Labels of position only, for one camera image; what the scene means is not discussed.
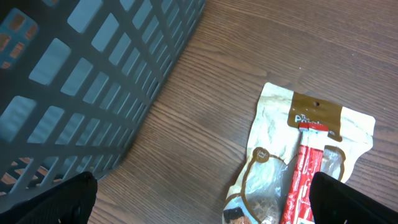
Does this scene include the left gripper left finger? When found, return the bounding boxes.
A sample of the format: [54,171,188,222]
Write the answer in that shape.
[1,171,98,224]

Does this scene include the red snack bar packet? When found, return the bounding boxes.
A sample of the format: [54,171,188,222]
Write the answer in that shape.
[281,123,328,224]

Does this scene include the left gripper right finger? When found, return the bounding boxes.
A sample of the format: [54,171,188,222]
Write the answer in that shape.
[309,172,397,224]

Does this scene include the grey plastic mesh basket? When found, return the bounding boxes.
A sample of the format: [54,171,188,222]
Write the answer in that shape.
[1,0,205,211]

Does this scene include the beige snack bag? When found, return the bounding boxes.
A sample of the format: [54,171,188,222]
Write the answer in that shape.
[222,83,376,223]

